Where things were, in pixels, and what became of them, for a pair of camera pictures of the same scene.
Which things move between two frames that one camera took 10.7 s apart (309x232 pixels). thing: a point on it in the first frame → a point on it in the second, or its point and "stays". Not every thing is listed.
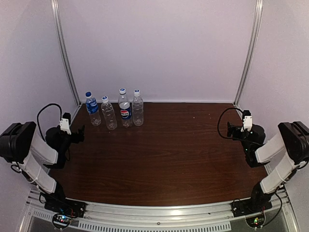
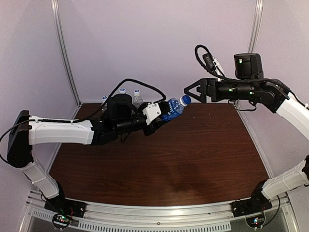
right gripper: x=234 y=130 → x=210 y=89
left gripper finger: x=81 y=133 → x=156 y=123
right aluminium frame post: x=259 y=5 stays
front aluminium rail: x=212 y=216 stays
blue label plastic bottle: x=92 y=109 → x=176 y=106
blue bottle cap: x=88 y=94 → x=186 y=99
